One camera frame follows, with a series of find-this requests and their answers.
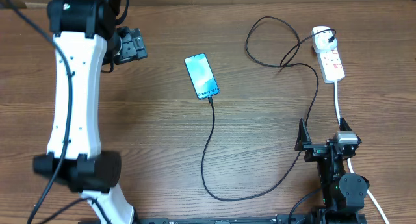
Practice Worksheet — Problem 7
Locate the Galaxy S24 smartphone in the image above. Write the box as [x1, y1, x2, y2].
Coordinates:
[184, 53, 220, 99]

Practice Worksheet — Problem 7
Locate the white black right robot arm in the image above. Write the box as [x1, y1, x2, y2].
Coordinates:
[287, 118, 370, 223]

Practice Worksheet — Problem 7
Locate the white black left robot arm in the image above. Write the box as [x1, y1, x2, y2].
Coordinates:
[33, 0, 148, 223]

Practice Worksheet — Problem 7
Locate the white charger plug adapter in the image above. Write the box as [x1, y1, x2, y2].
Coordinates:
[311, 26, 337, 54]

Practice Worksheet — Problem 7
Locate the white power strip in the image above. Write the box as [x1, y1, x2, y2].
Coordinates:
[317, 48, 345, 84]

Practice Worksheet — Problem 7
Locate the white power strip cord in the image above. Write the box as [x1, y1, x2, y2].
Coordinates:
[333, 81, 390, 224]

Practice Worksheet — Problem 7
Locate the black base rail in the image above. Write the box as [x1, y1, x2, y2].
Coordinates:
[77, 212, 368, 224]

